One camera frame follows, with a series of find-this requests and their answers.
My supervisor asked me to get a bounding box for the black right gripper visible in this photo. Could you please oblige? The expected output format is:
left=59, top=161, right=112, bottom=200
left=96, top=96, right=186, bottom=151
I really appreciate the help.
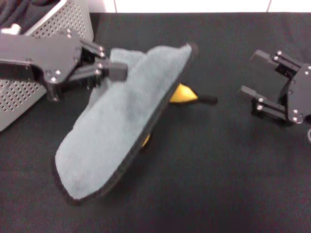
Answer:
left=237, top=50, right=311, bottom=127

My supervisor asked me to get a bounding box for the silver left cable connector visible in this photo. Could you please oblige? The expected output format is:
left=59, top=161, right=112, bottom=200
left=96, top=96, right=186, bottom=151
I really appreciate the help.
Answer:
left=8, top=23, right=22, bottom=34

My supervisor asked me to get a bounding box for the black tablecloth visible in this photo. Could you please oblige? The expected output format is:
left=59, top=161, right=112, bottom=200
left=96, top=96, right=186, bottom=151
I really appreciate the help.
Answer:
left=0, top=12, right=311, bottom=233

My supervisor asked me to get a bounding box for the grey yellow towel black trim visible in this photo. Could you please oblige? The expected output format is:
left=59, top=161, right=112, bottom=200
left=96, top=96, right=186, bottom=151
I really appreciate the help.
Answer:
left=50, top=43, right=219, bottom=207

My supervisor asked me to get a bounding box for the black cloth box liner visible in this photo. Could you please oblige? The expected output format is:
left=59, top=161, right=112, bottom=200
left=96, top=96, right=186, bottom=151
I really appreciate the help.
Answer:
left=0, top=0, right=64, bottom=34

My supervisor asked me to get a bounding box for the grey perforated storage box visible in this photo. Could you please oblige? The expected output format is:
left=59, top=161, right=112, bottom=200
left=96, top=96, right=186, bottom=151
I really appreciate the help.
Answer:
left=0, top=0, right=95, bottom=132

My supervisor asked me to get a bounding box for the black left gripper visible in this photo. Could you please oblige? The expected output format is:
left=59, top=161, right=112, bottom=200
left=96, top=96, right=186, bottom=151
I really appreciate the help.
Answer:
left=0, top=29, right=128, bottom=101

